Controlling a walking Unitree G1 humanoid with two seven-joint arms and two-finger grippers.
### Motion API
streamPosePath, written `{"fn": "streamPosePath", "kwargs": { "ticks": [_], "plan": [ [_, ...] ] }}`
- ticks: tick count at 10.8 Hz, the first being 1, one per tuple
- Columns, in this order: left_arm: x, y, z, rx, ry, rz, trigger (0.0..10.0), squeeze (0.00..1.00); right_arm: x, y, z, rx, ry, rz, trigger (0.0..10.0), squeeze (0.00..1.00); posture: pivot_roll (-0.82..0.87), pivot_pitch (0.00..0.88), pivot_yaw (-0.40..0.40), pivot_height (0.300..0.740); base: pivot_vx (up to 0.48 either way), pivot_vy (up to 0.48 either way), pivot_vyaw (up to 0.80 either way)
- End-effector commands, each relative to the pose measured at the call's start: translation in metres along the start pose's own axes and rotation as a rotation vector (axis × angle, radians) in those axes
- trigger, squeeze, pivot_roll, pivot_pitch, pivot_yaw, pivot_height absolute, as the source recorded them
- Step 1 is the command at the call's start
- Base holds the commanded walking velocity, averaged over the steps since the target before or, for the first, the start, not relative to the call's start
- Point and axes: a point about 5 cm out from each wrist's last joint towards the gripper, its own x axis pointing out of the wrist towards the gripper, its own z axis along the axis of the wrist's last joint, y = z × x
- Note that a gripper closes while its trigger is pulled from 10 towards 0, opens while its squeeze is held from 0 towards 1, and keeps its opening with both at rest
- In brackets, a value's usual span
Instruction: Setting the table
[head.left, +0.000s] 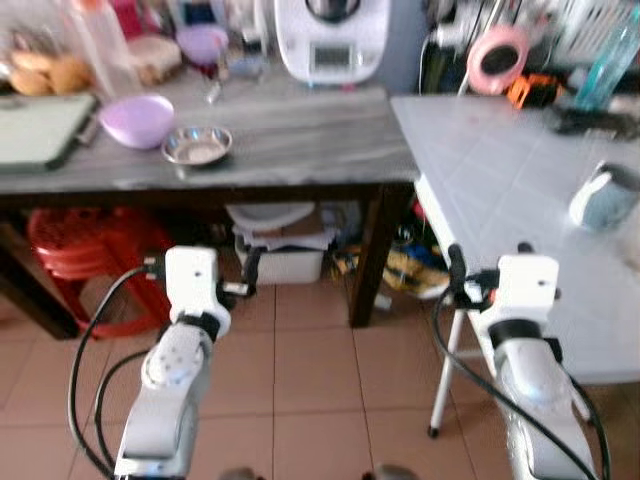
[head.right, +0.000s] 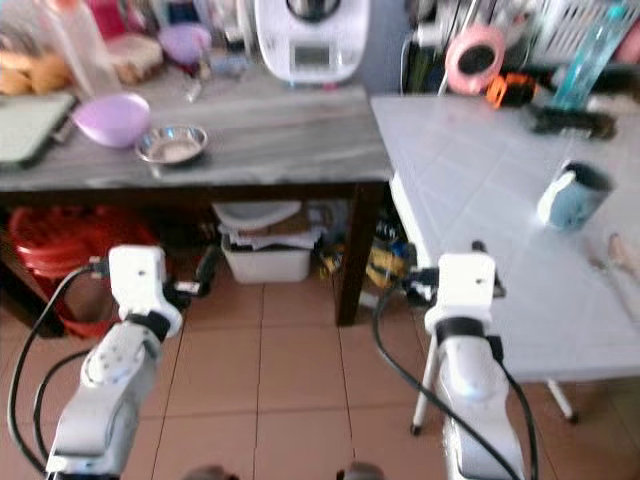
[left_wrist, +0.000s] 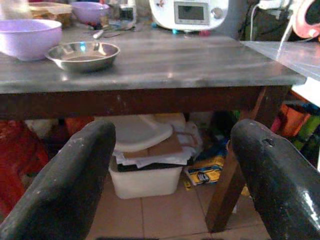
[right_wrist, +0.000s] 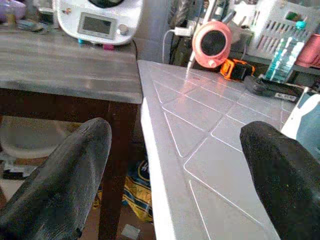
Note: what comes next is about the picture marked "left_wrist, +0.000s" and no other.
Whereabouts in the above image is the green bag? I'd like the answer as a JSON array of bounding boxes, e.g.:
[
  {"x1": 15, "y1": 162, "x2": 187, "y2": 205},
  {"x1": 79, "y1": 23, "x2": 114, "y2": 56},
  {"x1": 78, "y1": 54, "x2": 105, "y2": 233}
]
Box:
[{"x1": 291, "y1": 114, "x2": 320, "y2": 151}]

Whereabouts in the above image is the shallow stainless steel bowl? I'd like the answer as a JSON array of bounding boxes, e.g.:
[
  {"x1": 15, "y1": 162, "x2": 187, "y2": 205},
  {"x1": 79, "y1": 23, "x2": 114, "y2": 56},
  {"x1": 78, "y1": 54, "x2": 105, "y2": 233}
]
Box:
[{"x1": 44, "y1": 41, "x2": 121, "y2": 74}]

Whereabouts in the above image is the white plastic lid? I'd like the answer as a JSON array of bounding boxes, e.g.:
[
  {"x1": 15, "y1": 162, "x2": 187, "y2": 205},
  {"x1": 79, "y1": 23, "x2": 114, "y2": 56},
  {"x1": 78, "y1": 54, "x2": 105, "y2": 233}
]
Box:
[{"x1": 94, "y1": 114, "x2": 174, "y2": 153}]

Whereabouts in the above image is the small purple plastic bowl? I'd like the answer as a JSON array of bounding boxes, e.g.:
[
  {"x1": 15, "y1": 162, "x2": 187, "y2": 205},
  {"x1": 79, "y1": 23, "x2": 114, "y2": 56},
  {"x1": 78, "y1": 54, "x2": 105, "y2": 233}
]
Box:
[{"x1": 70, "y1": 1, "x2": 111, "y2": 25}]

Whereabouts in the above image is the dark wooden table grey top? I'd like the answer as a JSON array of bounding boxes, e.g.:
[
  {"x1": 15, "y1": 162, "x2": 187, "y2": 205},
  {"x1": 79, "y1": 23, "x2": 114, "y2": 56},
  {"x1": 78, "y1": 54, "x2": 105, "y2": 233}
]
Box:
[{"x1": 0, "y1": 22, "x2": 308, "y2": 233}]

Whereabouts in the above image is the pink round ring object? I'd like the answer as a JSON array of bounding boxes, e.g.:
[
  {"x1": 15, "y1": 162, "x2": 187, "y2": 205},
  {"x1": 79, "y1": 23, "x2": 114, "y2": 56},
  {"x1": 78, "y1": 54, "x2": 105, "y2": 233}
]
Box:
[{"x1": 291, "y1": 0, "x2": 320, "y2": 43}]

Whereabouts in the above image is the red plastic stool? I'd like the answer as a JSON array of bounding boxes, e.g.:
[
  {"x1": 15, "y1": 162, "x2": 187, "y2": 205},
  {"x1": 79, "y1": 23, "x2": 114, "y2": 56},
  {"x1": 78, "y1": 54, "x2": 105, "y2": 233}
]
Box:
[{"x1": 0, "y1": 119, "x2": 50, "y2": 219}]

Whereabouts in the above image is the white power strip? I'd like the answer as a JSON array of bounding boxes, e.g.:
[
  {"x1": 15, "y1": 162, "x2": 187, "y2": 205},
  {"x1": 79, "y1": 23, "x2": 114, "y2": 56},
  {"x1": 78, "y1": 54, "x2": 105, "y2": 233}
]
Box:
[{"x1": 256, "y1": 0, "x2": 291, "y2": 10}]

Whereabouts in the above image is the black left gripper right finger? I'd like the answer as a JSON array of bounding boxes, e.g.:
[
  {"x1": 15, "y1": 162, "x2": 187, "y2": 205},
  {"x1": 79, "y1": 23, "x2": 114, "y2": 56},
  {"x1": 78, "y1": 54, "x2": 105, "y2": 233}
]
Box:
[{"x1": 230, "y1": 118, "x2": 320, "y2": 240}]

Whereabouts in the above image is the brown cardboard piece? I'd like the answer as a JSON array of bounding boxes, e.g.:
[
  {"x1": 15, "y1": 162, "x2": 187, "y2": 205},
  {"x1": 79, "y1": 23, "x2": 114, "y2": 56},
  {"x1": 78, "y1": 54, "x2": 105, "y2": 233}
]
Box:
[{"x1": 123, "y1": 134, "x2": 184, "y2": 160}]

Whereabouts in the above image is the clear container with brown food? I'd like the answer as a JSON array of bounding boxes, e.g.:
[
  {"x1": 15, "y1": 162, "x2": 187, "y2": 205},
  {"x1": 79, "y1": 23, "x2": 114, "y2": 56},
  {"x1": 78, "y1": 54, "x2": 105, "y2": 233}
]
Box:
[{"x1": 29, "y1": 1, "x2": 74, "y2": 29}]

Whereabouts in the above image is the orange bag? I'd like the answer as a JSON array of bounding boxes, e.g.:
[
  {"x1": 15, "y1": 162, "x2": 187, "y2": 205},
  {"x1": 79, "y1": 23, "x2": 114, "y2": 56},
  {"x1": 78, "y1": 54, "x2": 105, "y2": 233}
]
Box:
[{"x1": 270, "y1": 101, "x2": 311, "y2": 138}]

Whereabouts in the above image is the yellow and blue bag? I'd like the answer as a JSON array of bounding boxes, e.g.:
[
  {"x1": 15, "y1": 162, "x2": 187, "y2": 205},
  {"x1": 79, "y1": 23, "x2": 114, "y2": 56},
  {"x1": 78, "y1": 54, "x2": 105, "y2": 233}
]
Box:
[{"x1": 184, "y1": 154, "x2": 226, "y2": 188}]

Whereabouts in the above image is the large purple plastic bowl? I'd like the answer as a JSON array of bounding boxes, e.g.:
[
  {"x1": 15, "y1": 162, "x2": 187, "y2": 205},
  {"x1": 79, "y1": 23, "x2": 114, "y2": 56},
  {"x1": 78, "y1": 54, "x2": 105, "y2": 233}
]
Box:
[{"x1": 0, "y1": 18, "x2": 63, "y2": 62}]

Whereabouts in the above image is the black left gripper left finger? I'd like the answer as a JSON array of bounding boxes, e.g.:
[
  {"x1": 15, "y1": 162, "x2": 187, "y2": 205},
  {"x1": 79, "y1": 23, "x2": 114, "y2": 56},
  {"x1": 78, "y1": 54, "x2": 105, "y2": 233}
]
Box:
[{"x1": 0, "y1": 119, "x2": 117, "y2": 240}]

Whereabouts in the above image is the white plastic storage bin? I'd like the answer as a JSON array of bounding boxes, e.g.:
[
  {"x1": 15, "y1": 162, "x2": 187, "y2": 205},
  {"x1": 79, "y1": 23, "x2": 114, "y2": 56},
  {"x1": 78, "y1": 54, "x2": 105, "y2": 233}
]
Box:
[{"x1": 108, "y1": 159, "x2": 184, "y2": 200}]

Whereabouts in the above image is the white power cable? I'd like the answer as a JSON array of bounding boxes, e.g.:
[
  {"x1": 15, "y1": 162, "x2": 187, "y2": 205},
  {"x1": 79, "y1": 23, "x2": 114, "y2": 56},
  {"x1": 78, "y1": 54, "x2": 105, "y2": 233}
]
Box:
[{"x1": 276, "y1": 16, "x2": 294, "y2": 55}]

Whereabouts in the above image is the white kitchen appliance with screen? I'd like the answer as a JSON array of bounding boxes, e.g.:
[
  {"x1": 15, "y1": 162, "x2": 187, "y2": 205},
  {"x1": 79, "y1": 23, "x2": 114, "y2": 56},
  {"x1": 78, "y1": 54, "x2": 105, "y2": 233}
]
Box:
[{"x1": 148, "y1": 0, "x2": 230, "y2": 33}]

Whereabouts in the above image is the glossy white-edged side table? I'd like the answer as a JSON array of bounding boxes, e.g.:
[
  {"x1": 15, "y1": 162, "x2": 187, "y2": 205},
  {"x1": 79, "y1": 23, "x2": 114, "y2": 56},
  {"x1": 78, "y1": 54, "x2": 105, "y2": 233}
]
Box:
[{"x1": 240, "y1": 40, "x2": 320, "y2": 109}]

